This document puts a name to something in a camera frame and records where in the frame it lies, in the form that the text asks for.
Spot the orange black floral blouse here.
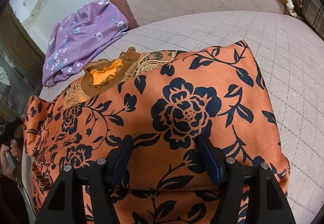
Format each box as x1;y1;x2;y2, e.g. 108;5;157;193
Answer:
23;41;290;223

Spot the striped beige cushion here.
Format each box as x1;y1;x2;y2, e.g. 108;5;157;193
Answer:
302;0;324;39

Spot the person left hand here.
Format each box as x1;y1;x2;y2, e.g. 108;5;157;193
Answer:
1;139;22;181

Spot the wooden glass door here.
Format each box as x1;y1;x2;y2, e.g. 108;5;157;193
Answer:
0;4;45;119

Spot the purple floral garment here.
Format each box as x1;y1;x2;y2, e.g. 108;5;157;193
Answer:
42;0;129;87

